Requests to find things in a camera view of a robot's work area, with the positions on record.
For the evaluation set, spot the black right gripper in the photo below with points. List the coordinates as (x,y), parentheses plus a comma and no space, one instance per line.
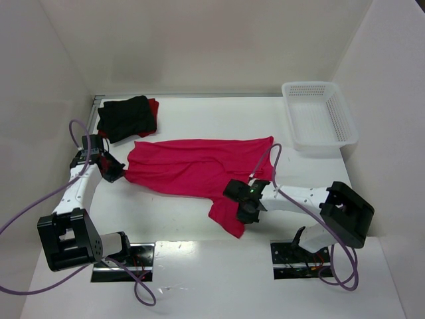
(232,191)

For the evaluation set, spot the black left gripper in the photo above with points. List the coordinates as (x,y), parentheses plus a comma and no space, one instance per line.
(113,169)

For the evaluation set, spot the pink t shirt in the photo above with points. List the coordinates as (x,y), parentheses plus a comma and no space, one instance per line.
(201,168)

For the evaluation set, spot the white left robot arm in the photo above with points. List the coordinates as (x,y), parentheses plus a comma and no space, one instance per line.
(69,237)

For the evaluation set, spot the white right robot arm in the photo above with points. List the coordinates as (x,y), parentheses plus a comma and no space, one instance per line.
(342,215)

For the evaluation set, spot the black folded t shirt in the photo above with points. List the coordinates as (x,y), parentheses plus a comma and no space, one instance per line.
(127,116)

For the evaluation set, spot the white plastic basket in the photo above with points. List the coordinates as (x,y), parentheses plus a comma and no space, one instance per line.
(318,115)

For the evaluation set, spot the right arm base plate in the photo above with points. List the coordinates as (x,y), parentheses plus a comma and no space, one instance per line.
(291,263)

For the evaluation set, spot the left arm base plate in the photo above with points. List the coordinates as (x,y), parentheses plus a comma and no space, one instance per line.
(139,261)

